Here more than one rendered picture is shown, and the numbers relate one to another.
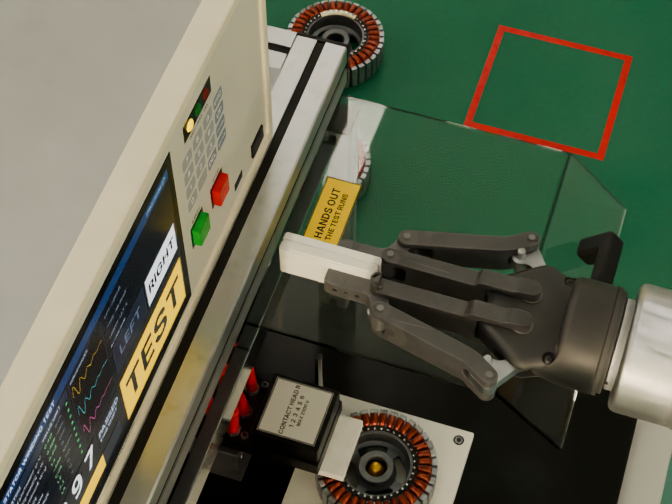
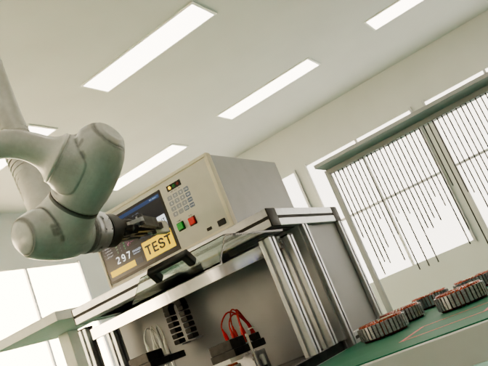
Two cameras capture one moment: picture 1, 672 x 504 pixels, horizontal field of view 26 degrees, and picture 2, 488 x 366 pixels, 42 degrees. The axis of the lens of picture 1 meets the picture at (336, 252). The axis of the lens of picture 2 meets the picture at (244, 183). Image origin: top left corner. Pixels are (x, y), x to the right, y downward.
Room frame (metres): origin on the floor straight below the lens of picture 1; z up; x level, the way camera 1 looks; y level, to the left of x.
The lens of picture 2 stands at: (1.01, -1.44, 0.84)
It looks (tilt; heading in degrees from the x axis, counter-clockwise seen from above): 14 degrees up; 98
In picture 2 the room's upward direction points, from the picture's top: 22 degrees counter-clockwise
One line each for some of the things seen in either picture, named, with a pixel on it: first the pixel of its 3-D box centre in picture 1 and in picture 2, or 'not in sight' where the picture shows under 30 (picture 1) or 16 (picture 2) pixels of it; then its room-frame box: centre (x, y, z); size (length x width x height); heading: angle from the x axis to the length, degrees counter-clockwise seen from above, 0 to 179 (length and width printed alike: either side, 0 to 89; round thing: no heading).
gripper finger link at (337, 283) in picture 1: (356, 300); not in sight; (0.53, -0.01, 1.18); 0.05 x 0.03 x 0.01; 72
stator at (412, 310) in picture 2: not in sight; (401, 316); (1.00, 0.19, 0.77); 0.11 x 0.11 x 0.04
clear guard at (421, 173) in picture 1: (405, 252); (212, 265); (0.67, -0.06, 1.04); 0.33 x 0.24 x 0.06; 72
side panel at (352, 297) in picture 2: not in sight; (343, 279); (0.90, 0.28, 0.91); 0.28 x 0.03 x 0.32; 72
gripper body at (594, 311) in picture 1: (550, 325); (114, 230); (0.51, -0.15, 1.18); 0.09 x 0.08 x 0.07; 72
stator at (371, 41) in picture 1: (335, 43); (460, 295); (1.14, 0.00, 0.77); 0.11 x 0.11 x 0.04
